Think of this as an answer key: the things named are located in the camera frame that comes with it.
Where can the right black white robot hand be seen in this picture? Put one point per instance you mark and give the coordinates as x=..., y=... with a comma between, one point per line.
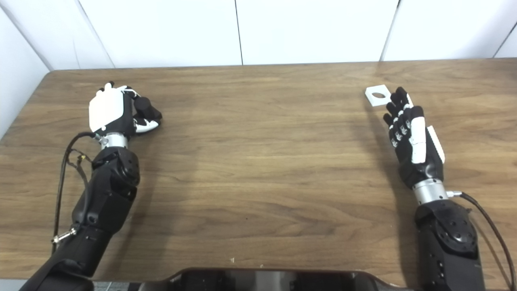
x=418, y=141

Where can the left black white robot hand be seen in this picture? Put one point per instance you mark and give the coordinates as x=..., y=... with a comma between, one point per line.
x=107, y=109

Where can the black peg with square base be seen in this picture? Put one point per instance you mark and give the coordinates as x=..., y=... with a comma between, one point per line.
x=146, y=108

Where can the white square piece with hole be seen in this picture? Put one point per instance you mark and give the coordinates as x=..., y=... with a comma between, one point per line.
x=370, y=99

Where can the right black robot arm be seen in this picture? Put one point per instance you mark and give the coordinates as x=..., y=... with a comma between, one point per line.
x=448, y=242

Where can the black robot torso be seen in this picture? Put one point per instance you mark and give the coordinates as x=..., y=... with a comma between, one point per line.
x=262, y=281

